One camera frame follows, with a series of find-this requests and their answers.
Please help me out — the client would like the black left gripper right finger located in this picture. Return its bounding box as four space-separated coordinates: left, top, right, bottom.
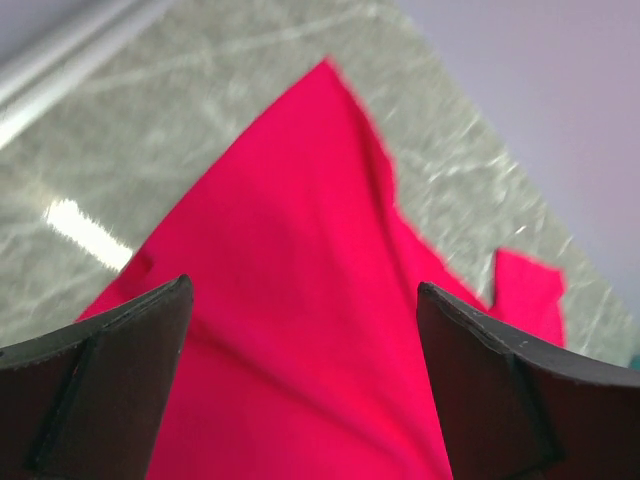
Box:
417 283 639 479

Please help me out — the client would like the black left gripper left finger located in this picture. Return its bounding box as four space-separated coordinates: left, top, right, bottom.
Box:
1 275 193 479

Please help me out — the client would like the red t shirt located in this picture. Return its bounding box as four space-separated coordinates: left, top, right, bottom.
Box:
86 61 565 479

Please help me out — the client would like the teal plastic basin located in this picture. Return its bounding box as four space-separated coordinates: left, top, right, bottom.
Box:
629 351 640 370

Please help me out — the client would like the left aluminium side rail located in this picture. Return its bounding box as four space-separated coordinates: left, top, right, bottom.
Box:
1 1 173 145

